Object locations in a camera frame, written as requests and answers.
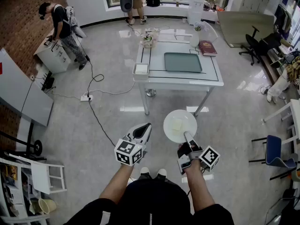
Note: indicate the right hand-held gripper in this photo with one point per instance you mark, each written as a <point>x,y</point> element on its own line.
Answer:
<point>209,157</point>

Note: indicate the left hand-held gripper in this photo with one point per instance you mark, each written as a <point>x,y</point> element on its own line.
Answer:
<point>127,150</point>

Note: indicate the white round plate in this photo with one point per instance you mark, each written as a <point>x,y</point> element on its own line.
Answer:
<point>188,122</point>

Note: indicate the white cube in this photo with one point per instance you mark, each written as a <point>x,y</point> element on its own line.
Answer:
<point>177,124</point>

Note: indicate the person's right forearm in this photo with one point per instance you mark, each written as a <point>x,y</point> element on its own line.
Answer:
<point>199,189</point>

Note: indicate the person's left forearm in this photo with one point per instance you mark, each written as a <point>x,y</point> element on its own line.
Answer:
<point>117,184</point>

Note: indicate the person's right hand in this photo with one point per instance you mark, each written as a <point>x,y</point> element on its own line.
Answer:
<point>182,150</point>

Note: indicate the person's left shoe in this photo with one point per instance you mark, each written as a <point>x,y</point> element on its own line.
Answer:
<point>144,170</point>

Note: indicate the person's shoe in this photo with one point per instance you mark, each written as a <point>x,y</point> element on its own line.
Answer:
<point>162,172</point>
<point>144,170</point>

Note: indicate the person's right shoe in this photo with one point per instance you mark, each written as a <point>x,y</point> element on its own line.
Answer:
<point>162,172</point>

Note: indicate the person's black trousers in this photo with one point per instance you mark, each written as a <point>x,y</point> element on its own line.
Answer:
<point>152,178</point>

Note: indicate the white square container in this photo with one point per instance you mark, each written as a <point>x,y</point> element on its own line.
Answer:
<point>133,75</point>

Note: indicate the white table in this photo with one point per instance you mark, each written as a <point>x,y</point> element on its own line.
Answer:
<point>180,80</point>

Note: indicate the white square block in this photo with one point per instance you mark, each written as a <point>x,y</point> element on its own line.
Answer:
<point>141,69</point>

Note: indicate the white power strip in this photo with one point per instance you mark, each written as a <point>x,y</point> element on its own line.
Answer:
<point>86,98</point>

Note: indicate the person's black shirt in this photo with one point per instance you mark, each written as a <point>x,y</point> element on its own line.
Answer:
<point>152,203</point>

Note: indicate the green tray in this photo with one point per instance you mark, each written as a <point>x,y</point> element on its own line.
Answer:
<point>182,62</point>

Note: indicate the blue chair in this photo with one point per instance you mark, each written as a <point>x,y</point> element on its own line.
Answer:
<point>273,149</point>

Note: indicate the red hardcover book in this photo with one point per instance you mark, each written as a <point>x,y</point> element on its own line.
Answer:
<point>207,48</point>

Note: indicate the pink flower bouquet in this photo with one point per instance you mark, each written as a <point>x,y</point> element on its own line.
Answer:
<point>148,37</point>

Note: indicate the white vase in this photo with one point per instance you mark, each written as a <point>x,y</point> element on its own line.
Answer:
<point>194,40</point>

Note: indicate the brown wooden bench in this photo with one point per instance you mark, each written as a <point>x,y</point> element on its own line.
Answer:
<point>269,69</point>

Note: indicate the black wheeled cart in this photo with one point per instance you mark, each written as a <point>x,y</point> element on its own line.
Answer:
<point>37,146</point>

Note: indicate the black rack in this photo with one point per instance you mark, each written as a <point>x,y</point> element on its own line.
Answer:
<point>48,82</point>

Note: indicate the white chair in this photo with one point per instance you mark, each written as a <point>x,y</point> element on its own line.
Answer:
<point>212,33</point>

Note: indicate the white desk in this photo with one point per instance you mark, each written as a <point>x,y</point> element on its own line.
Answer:
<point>294,107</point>

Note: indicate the white shelf rack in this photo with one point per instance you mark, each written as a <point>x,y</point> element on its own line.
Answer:
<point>39,177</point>

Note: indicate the white cabinet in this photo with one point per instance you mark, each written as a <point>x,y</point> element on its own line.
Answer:
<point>55,60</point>

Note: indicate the black office chair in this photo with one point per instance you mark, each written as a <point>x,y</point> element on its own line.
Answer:
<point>252,43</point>

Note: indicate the cream bucket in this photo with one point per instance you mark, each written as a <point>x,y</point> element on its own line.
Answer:
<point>45,206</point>

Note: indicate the grey panel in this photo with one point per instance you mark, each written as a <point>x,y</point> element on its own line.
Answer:
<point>23,95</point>

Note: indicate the beige board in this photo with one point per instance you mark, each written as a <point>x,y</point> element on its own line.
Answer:
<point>241,24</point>

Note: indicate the white water dispenser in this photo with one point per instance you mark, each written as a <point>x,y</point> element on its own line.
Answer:
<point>195,10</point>

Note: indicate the dark bottle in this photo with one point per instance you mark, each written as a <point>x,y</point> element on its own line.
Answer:
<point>177,2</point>

